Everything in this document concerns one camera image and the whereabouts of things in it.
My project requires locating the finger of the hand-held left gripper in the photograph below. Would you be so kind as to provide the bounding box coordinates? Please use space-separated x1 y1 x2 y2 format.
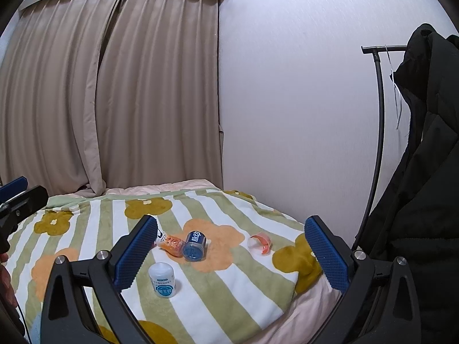
0 185 49 232
0 175 29 203

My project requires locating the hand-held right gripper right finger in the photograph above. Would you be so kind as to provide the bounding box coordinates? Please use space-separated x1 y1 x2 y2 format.
304 215 422 344

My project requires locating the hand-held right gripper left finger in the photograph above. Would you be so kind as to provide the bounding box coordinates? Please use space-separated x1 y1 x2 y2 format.
39 215 160 344

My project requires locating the clear pink cup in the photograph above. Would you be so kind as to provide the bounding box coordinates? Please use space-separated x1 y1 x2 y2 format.
250 234 273 257

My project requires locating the person's left hand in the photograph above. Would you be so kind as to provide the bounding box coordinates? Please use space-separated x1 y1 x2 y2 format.
0 254 18 309

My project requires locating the orange snack packet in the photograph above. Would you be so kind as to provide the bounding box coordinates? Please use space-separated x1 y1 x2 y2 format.
154 231 187 258

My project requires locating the white bottle with blue label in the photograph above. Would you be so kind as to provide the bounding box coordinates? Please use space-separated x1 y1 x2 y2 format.
148 262 179 299

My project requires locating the striped floral blanket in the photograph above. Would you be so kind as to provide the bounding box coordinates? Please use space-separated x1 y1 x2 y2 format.
7 189 324 344

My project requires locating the beige curtain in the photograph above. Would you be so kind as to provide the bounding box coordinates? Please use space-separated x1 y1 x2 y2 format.
87 0 225 193
0 0 127 196

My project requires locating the black coat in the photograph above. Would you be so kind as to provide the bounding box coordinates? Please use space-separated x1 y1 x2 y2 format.
355 23 459 344

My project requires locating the black coat rack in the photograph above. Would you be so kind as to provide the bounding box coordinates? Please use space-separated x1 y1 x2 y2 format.
351 44 410 252

